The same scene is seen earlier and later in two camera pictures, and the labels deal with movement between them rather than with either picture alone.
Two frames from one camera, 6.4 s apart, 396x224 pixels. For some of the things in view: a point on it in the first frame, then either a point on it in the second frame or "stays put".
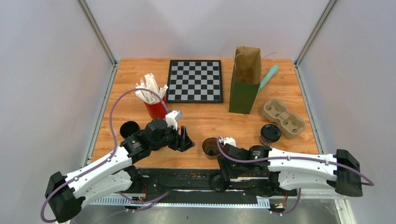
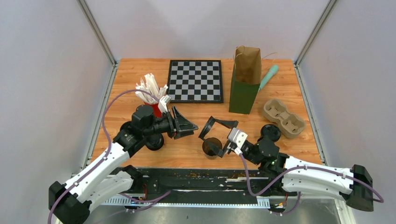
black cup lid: x=219 y=183 → x=207 y=127
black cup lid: x=270 y=133 stays put
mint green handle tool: x=271 y=73 stays put
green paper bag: x=246 y=79 stays put
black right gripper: x=227 y=172 → x=220 y=152
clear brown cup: x=210 y=148 stays put
